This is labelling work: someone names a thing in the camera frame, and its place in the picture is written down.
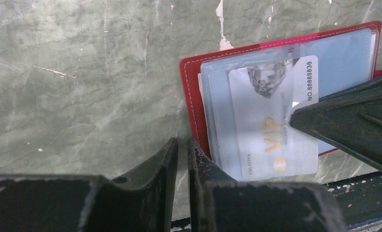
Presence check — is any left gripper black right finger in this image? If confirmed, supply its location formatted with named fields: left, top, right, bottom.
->
left=188, top=139, right=347, bottom=232

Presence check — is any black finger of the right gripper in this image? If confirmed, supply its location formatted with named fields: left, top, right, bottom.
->
left=290, top=76, right=382, bottom=172

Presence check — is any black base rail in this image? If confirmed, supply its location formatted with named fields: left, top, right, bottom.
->
left=171, top=172, right=382, bottom=232

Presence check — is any red leather card holder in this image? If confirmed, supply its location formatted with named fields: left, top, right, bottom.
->
left=178, top=20, right=382, bottom=161

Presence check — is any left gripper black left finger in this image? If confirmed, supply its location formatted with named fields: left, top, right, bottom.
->
left=0, top=138, right=178, bottom=232

